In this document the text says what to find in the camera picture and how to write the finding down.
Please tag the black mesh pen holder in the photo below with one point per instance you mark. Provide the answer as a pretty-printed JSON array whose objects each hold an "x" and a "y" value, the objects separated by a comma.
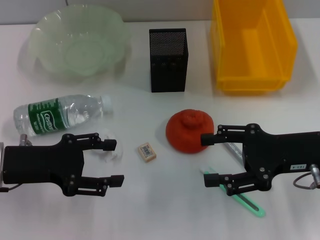
[{"x": 167, "y": 75}]

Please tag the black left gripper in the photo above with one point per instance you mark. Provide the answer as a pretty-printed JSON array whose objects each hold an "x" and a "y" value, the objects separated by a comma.
[{"x": 42, "y": 162}]

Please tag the beige eraser with barcode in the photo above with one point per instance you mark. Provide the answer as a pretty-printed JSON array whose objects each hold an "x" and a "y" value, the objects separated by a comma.
[{"x": 147, "y": 152}]

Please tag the grey marker pen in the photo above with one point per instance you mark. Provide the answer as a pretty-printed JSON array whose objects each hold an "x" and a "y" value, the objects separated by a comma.
[{"x": 233, "y": 150}]

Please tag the mint green utility knife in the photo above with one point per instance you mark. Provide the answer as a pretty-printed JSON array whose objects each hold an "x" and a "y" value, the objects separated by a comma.
[{"x": 255, "y": 210}]

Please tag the pale green translucent fruit bowl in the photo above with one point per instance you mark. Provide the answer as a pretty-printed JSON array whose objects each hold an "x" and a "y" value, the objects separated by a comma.
[{"x": 50, "y": 37}]

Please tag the white paper ball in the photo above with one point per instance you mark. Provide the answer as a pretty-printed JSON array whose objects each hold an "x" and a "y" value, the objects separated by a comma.
[{"x": 115, "y": 156}]

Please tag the clear green-label water bottle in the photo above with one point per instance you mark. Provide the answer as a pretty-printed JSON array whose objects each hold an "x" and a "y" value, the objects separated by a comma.
[{"x": 50, "y": 115}]

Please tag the red-orange toy orange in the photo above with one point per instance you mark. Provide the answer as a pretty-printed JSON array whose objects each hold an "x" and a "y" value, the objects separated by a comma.
[{"x": 185, "y": 135}]

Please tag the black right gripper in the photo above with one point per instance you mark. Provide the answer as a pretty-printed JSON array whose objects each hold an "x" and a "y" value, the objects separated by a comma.
[{"x": 280, "y": 152}]

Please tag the yellow plastic bin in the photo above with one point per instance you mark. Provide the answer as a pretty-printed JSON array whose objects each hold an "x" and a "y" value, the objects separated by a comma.
[{"x": 250, "y": 85}]

